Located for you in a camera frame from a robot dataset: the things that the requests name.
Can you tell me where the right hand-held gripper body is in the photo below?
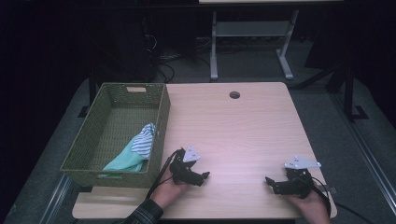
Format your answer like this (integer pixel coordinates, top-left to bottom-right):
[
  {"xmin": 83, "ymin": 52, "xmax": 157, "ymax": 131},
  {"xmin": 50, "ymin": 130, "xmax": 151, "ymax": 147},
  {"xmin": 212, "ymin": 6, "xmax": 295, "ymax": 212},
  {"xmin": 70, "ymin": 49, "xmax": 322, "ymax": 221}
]
[{"xmin": 283, "ymin": 155, "xmax": 322, "ymax": 200}]

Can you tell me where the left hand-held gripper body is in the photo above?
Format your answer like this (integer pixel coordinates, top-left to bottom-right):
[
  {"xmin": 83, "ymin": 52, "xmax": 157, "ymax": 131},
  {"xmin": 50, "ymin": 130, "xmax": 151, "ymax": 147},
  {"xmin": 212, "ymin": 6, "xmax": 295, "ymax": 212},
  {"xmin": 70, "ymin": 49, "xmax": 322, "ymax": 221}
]
[{"xmin": 169, "ymin": 144, "xmax": 202, "ymax": 185}]

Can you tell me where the green and blue-striped cloth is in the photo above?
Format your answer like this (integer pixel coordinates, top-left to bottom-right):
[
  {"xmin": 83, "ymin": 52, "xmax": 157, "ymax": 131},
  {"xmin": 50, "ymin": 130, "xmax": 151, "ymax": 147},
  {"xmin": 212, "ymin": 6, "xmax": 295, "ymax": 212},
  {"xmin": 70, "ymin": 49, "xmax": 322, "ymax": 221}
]
[{"xmin": 102, "ymin": 122, "xmax": 157, "ymax": 174}]

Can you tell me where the green woven basket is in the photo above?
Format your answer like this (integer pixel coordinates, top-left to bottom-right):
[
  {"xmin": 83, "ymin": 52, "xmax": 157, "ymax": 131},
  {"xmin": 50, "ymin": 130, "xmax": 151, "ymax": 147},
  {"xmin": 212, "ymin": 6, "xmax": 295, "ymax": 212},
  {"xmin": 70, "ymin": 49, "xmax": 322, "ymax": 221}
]
[{"xmin": 60, "ymin": 81, "xmax": 172, "ymax": 189}]

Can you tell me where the person's left hand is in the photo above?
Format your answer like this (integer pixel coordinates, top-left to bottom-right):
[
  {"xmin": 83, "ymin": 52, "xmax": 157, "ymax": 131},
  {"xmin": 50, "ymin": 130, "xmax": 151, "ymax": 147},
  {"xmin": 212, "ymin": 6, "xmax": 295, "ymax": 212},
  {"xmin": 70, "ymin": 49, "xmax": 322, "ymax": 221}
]
[{"xmin": 149, "ymin": 169, "xmax": 191, "ymax": 210}]

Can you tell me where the person's right hand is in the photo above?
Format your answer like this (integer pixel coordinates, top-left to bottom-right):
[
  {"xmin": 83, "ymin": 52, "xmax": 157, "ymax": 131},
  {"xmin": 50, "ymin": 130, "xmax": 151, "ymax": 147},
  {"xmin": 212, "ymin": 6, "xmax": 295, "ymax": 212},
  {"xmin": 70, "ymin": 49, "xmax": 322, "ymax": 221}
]
[{"xmin": 284, "ymin": 184, "xmax": 332, "ymax": 224}]

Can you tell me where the black metal stand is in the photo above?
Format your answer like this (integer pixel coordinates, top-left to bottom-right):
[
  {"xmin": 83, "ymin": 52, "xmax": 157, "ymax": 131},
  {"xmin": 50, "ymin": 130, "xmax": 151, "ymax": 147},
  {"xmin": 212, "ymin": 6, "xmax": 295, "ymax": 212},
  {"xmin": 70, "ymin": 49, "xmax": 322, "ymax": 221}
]
[
  {"xmin": 340, "ymin": 60, "xmax": 370, "ymax": 123},
  {"xmin": 77, "ymin": 69, "xmax": 98, "ymax": 119}
]

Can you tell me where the dark computer tower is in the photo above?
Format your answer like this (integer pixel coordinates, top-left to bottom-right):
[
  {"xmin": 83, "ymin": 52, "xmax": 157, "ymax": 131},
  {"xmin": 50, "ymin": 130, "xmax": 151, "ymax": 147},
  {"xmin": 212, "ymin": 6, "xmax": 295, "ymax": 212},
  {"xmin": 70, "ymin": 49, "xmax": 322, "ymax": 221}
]
[{"xmin": 92, "ymin": 12, "xmax": 159, "ymax": 84}]

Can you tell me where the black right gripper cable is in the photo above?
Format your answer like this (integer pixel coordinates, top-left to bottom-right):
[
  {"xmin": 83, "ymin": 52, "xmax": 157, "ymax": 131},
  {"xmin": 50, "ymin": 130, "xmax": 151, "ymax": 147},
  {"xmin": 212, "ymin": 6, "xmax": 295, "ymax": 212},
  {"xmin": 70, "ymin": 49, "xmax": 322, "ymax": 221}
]
[{"xmin": 309, "ymin": 176, "xmax": 373, "ymax": 224}]

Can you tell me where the metal floor rail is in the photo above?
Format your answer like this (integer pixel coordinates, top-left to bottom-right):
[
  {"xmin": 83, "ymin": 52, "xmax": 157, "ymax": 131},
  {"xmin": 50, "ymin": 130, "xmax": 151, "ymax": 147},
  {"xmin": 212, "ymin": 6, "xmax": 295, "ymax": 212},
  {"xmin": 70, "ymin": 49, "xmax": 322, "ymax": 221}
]
[
  {"xmin": 330, "ymin": 92, "xmax": 396, "ymax": 217},
  {"xmin": 38, "ymin": 174, "xmax": 74, "ymax": 224}
]

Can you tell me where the tangle of floor cables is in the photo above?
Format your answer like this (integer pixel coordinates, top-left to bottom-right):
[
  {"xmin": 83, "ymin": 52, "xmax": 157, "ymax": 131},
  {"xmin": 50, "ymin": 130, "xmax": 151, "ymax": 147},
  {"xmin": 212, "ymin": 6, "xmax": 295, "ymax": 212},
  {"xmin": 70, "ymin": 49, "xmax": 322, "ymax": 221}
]
[{"xmin": 142, "ymin": 15, "xmax": 213, "ymax": 84}]

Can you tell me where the white metal table frame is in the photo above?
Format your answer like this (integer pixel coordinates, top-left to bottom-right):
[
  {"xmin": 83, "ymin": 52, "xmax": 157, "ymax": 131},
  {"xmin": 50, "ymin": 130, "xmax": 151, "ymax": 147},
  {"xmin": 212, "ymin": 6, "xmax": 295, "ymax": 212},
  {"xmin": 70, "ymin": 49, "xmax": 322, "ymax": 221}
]
[{"xmin": 209, "ymin": 9, "xmax": 301, "ymax": 82}]

